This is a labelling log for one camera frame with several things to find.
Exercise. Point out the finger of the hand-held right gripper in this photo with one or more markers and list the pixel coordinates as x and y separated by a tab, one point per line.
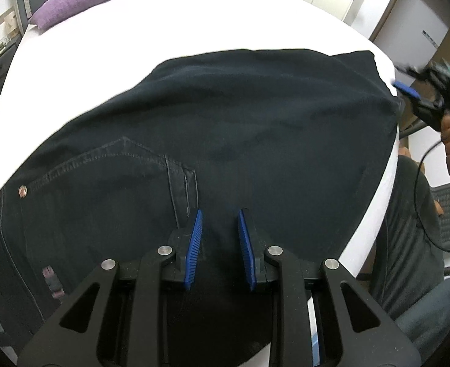
412	72
406	90

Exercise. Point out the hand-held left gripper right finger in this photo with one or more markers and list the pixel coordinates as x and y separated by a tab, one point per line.
246	254

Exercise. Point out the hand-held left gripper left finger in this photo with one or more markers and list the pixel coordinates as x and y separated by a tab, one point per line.
192	254

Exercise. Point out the dark navy denim pants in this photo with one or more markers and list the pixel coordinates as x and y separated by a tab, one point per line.
267	122

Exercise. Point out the person's grey shirt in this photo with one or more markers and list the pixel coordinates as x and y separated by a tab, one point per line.
408	237

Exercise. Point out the person's blue-grey trouser legs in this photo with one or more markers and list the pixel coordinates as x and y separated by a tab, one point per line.
431	313

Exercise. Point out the white bed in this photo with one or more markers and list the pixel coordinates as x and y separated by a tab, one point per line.
95	65

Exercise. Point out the purple pillow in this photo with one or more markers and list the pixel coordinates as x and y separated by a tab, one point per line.
72	4

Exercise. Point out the white door with wooden frame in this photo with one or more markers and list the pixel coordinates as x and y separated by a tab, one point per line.
416	19

